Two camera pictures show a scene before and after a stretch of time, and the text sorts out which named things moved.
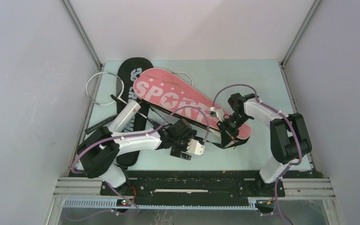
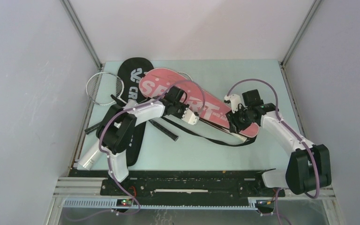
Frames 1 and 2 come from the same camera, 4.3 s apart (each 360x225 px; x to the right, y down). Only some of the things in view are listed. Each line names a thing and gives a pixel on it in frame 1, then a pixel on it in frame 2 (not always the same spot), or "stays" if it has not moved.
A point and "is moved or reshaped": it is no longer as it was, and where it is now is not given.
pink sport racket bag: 174,89 is moved or reshaped
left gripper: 176,152 to 184,106
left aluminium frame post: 79,26 stays
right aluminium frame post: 301,33 stays
